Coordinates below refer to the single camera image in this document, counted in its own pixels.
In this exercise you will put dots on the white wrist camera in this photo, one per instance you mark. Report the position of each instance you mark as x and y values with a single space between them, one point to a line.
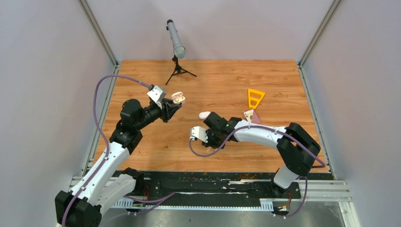
198 133
156 94

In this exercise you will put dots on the white gold-trimmed earbud case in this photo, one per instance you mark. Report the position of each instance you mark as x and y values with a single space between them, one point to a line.
178 97

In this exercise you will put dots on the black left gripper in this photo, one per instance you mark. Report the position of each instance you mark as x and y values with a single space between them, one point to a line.
169 109

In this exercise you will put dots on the yellow triangular plastic frame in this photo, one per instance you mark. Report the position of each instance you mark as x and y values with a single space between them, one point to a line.
254 98

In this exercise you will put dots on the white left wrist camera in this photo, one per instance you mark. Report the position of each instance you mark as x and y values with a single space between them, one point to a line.
156 94

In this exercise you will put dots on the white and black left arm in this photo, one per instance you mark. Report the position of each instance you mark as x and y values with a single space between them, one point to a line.
86 203

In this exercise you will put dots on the white oval earbud case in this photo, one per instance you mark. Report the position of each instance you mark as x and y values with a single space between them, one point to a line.
204 115

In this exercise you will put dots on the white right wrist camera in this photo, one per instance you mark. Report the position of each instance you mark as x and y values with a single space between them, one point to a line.
198 133

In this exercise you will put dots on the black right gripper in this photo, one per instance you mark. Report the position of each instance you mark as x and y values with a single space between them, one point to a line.
209 144

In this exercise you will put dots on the black microphone tripod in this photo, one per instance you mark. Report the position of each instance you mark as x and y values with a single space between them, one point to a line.
178 70

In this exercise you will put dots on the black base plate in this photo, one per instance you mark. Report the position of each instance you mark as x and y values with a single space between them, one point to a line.
212 189

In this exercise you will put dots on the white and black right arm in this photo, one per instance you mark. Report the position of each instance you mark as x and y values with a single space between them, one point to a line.
298 150

